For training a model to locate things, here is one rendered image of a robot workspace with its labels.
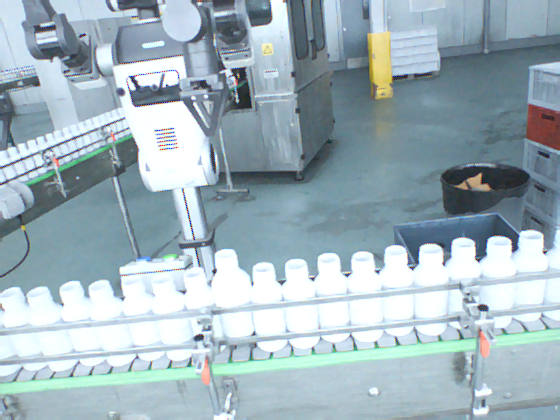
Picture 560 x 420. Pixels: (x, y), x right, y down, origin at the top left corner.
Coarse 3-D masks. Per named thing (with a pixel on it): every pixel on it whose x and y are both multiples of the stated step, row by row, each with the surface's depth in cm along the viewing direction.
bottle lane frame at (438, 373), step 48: (528, 336) 78; (0, 384) 84; (48, 384) 83; (96, 384) 82; (144, 384) 83; (192, 384) 82; (240, 384) 82; (288, 384) 82; (336, 384) 82; (384, 384) 82; (432, 384) 82; (528, 384) 82
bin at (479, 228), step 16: (400, 224) 134; (416, 224) 134; (432, 224) 134; (448, 224) 134; (464, 224) 134; (480, 224) 134; (496, 224) 133; (400, 240) 125; (416, 240) 136; (432, 240) 136; (448, 240) 136; (480, 240) 136; (512, 240) 124; (416, 256) 138; (480, 256) 138
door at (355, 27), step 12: (348, 0) 1144; (360, 0) 1144; (348, 12) 1155; (360, 12) 1155; (348, 24) 1167; (360, 24) 1167; (348, 36) 1179; (360, 36) 1178; (348, 48) 1191; (360, 48) 1190; (348, 60) 1203; (360, 60) 1202
